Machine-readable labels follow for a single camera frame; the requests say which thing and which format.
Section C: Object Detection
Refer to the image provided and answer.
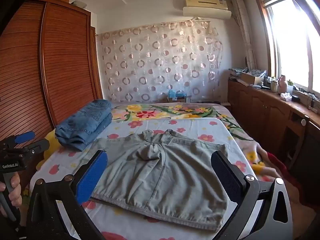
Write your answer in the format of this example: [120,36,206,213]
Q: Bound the sheer circle pattern curtain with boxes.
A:
[96,17,224,103]

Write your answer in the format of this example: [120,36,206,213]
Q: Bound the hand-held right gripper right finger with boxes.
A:
[211,150,293,240]

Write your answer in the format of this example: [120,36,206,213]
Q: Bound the floral blanket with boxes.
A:
[110,102,285,183]

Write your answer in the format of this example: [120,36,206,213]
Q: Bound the blue packet box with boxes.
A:
[167,89,187,103]

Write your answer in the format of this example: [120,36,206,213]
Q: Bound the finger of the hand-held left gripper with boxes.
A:
[0,131,36,147]
[22,138,50,156]

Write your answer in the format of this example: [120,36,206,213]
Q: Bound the window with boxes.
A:
[252,0,320,93]

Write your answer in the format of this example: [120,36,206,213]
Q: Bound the white strawberry print sheet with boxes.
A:
[30,117,258,240]

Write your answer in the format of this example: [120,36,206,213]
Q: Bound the yellow plush toy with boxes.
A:
[36,129,62,172]

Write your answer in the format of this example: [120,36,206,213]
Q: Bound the cardboard box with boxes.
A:
[240,72,264,85]

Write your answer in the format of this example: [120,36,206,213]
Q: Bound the patterned fabric pile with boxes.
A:
[229,67,267,78]

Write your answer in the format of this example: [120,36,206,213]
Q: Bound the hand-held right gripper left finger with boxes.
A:
[26,150,108,240]

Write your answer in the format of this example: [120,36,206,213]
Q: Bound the red blanket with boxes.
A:
[265,151,320,205]

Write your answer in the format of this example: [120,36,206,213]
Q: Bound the wooden cabinet counter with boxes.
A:
[227,76,320,205]

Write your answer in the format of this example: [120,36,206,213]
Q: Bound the folded blue jeans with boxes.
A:
[54,99,113,152]

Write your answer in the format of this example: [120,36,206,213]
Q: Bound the pink bottle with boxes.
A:
[279,75,288,93]

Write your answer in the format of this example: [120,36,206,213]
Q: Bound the checked window curtain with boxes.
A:
[230,0,258,70]

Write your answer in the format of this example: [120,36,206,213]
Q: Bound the wooden slatted wardrobe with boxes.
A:
[0,0,103,180]

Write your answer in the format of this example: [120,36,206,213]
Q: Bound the grey pants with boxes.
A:
[81,129,230,232]

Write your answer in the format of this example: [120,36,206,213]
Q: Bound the person's left hand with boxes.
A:
[0,173,22,205]

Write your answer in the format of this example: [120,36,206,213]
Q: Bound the wall air conditioner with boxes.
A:
[183,6,232,19]

